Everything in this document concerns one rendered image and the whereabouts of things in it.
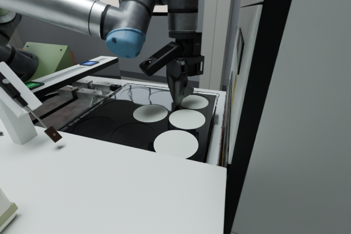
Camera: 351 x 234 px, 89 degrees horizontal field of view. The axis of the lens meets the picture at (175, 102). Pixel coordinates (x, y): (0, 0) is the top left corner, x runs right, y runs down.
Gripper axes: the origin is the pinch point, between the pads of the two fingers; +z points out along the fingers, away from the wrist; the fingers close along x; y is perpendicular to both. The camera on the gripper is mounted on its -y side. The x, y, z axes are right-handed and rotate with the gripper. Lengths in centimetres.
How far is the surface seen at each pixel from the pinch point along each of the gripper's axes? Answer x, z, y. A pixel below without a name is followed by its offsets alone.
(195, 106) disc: -3.1, 1.5, 5.4
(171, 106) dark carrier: 0.6, 1.5, -1.0
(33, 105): -8.1, -11.7, -31.4
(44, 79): 29.6, -4.4, -32.5
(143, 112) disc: 2.0, 1.6, -9.6
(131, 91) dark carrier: 18.3, 1.6, -7.5
